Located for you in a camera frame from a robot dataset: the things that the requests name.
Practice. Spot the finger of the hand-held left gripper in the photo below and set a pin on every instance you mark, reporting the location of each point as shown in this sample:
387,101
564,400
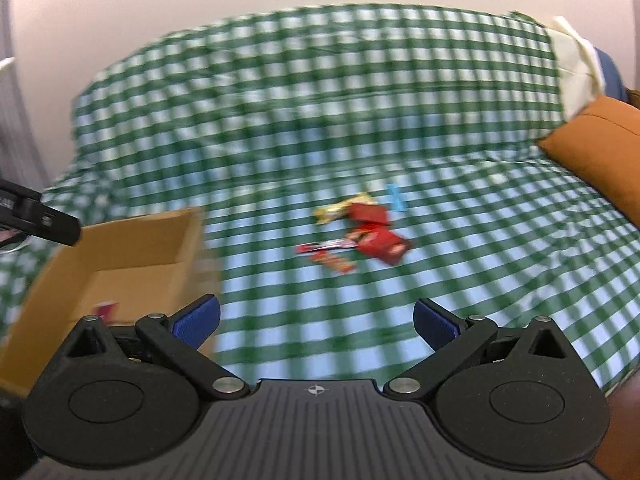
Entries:
45,220

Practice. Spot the green checkered cloth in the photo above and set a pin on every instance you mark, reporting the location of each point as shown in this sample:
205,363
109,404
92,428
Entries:
300,85

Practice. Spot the orange cushion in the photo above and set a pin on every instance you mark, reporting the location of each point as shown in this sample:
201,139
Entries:
600,160

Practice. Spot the thin red white snack bar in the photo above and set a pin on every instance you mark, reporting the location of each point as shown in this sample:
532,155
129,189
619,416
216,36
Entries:
322,246

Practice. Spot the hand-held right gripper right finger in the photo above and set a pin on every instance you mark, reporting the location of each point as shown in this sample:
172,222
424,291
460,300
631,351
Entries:
435,325

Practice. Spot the cardboard box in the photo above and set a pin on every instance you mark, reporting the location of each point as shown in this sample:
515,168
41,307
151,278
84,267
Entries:
125,245

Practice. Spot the small dark red snack packet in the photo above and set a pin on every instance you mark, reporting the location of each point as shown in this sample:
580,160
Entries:
370,213

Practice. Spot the blue sofa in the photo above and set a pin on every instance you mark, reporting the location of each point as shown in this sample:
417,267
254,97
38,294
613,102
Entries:
612,75

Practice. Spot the yellow snack bar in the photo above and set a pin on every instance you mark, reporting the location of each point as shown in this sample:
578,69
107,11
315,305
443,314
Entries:
335,211

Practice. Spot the cream cloth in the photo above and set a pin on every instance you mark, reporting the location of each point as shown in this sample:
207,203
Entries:
575,70

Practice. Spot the grey curtain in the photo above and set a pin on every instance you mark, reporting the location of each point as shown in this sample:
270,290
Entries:
15,125

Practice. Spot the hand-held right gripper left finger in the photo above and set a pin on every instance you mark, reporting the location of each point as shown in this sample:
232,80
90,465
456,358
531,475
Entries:
200,322

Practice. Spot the gold brown snack bar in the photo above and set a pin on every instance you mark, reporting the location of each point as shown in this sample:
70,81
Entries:
336,262

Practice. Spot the large red patterned snack packet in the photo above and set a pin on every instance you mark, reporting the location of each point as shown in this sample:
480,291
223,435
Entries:
382,243

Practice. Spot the red snack wrapper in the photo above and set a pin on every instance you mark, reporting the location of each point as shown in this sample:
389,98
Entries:
106,311

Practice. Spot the light blue snack packet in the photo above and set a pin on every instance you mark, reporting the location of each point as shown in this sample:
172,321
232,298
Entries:
396,197

